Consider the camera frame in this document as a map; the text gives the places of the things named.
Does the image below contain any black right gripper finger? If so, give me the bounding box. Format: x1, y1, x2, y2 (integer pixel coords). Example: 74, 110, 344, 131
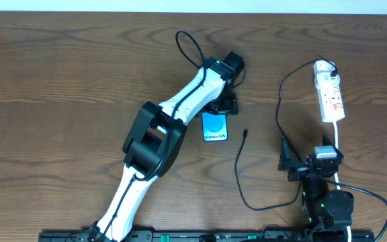
322, 134, 335, 147
277, 137, 292, 171

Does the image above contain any blue screen Galaxy smartphone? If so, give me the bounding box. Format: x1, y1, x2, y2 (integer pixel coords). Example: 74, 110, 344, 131
202, 113, 228, 142

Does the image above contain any white power strip socket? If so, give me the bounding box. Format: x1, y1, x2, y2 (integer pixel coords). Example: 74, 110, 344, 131
313, 60, 345, 123

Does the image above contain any black USB charging cable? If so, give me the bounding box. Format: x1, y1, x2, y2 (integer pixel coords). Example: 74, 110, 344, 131
234, 58, 339, 212

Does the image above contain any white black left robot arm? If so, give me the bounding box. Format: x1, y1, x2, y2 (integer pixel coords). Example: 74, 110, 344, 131
87, 52, 245, 241

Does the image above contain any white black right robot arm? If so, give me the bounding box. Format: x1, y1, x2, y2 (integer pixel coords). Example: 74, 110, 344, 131
277, 135, 354, 241

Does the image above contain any white power strip cord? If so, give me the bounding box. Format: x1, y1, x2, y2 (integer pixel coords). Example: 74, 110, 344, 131
332, 121, 353, 242

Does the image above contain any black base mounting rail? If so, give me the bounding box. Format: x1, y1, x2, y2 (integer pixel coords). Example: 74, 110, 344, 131
38, 229, 376, 242

